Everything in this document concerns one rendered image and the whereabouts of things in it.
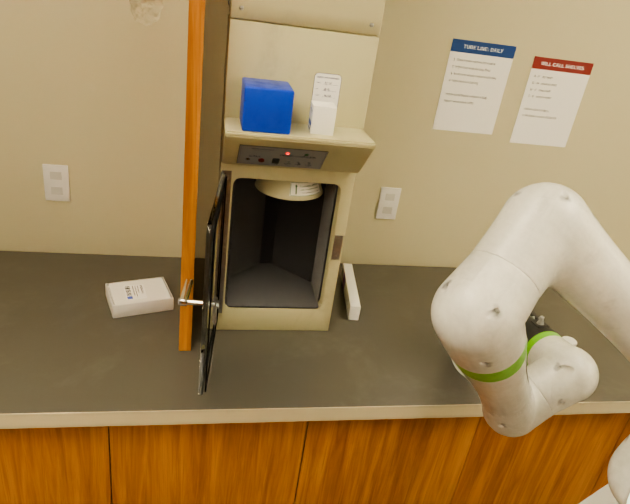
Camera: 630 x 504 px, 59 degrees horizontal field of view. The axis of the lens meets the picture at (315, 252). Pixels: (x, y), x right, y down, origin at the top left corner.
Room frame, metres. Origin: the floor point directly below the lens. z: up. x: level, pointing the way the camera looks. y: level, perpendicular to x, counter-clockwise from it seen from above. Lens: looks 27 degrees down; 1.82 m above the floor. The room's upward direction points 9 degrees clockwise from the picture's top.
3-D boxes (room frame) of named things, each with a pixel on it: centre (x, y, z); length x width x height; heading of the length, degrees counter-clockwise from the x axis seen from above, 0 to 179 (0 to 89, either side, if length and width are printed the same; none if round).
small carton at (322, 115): (1.20, 0.03, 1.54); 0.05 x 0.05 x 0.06; 10
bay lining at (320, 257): (1.36, 0.12, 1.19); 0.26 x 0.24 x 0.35; 104
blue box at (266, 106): (1.17, 0.15, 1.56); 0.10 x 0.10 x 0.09; 14
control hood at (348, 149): (1.19, 0.07, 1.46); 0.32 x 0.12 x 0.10; 104
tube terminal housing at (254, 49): (1.36, 0.12, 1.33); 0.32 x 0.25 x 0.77; 104
